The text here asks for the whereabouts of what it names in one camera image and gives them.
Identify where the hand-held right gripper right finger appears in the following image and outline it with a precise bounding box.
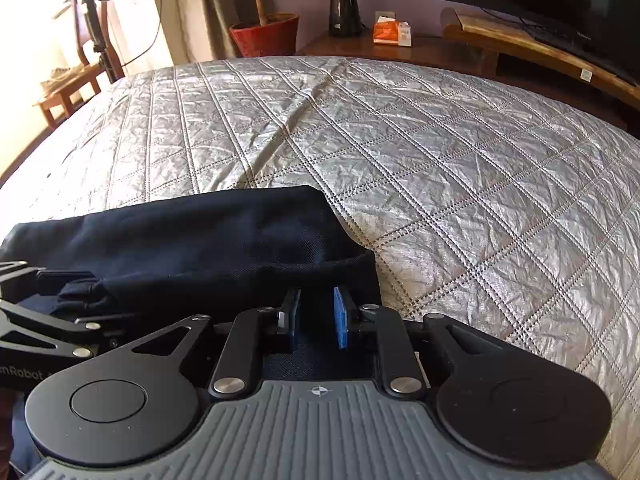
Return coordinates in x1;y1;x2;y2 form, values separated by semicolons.
333;286;507;402

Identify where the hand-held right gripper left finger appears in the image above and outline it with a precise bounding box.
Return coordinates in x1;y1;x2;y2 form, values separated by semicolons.
117;287;303;402

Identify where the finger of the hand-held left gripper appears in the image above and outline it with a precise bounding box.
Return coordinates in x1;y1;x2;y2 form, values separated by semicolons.
0;260;102;312
0;301;119;359

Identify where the navy zip jacket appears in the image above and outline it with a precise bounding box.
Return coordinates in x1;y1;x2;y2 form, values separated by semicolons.
0;185;379;382

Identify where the wooden chair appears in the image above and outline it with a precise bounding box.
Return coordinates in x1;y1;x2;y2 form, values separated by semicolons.
32;0;126;129

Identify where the silver quilted bedspread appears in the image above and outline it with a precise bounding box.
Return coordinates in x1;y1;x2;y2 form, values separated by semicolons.
0;55;640;480

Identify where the stack of papers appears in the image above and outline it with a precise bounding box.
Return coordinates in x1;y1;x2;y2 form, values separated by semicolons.
40;65;87;94

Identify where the dark wooden cabinet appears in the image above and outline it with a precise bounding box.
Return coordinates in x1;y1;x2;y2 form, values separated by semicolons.
295;35;640;134

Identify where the red plant pot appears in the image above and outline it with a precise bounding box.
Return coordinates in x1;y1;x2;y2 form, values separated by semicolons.
229;14;300;59

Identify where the orange tissue pack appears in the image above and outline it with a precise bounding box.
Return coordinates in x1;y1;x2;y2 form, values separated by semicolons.
372;16;414;47

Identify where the black jug appliance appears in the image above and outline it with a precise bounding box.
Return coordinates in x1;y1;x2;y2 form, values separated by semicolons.
327;0;364;38

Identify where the beige curtain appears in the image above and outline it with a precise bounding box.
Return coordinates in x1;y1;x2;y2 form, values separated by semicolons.
172;0;261;64

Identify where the curved wooden television riser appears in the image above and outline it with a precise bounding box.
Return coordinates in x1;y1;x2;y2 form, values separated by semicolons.
441;7;640;111

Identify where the black power cable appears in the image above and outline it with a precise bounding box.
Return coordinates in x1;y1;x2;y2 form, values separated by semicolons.
120;0;167;67

